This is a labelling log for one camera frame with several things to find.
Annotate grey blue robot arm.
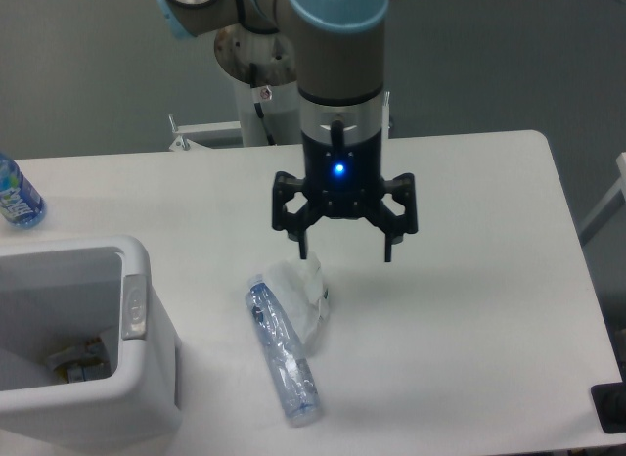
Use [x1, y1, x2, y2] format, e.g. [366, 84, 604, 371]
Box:
[156, 0, 418, 256]

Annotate crushed clear plastic bottle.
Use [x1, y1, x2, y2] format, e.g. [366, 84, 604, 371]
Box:
[245, 275, 322, 428]

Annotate blue labelled water bottle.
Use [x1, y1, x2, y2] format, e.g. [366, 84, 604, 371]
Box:
[1, 154, 46, 229]

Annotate trash inside can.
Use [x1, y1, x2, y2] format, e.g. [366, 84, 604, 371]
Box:
[44, 338, 112, 384]

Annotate white plastic bag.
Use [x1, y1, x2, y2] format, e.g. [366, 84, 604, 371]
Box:
[262, 251, 331, 356]

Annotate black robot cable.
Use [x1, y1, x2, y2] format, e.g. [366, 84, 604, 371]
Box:
[248, 62, 278, 147]

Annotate white trash can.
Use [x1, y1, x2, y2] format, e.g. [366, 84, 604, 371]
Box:
[1, 236, 182, 452]

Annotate white metal frame bracket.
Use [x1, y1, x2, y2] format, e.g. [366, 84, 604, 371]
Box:
[168, 114, 243, 152]

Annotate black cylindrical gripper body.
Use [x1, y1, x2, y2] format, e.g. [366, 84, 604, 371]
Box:
[303, 133, 383, 219]

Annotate white frame at right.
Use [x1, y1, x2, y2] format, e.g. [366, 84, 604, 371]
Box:
[578, 153, 625, 246]

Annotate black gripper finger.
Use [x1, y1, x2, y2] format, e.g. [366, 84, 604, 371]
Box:
[271, 171, 324, 259]
[365, 172, 419, 262]

